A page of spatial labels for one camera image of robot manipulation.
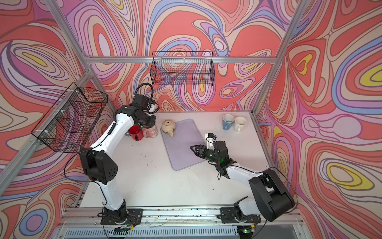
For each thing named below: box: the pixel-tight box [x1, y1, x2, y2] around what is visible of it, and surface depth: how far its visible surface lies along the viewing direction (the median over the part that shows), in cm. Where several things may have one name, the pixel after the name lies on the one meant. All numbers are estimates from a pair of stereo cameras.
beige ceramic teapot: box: [161, 119, 176, 138], surface depth 103 cm
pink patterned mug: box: [142, 123, 159, 138], surface depth 100 cm
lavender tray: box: [160, 118, 207, 171], surface depth 104 cm
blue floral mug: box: [222, 113, 235, 131], surface depth 104 cm
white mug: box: [233, 116, 248, 132], surface depth 103 cm
